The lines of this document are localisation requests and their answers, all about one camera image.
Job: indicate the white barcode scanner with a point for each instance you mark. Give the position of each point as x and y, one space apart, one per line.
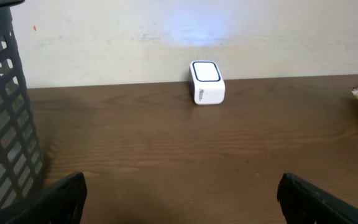
206 84

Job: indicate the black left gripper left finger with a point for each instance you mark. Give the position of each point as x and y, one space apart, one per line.
61 202

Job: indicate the grey plastic basket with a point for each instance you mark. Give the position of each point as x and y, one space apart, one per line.
21 159

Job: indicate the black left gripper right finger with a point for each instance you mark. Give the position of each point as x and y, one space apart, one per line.
303 202

